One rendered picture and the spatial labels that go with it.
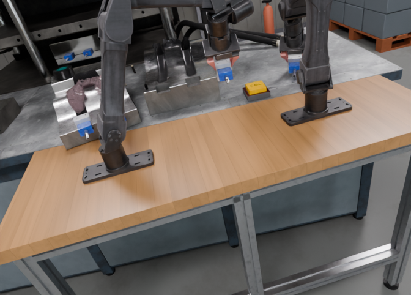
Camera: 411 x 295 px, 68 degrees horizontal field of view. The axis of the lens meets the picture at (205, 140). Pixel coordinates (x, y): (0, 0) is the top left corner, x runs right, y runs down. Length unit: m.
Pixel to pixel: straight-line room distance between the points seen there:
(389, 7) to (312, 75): 2.71
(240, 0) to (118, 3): 0.33
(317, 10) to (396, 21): 2.86
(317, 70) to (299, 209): 0.80
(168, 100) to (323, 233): 1.01
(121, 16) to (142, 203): 0.43
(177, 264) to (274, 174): 0.97
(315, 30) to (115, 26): 0.48
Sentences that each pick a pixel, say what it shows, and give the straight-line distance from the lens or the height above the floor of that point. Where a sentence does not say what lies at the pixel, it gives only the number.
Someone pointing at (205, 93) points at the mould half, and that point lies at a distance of 1.10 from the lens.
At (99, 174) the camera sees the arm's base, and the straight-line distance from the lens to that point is 0.90.
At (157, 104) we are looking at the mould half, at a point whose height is 0.84.
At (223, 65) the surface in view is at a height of 0.95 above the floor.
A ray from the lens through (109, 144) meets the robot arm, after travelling 0.83.
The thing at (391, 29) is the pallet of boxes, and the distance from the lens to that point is 3.68.
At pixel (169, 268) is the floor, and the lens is 1.63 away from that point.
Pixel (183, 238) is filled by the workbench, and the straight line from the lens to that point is 1.52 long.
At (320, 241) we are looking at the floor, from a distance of 1.64.
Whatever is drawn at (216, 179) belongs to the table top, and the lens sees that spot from 0.76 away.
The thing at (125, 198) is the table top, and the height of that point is 0.80.
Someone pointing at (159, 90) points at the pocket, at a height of 0.87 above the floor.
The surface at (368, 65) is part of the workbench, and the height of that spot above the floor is 0.80.
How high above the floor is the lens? 1.29
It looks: 33 degrees down
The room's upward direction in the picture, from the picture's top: 13 degrees counter-clockwise
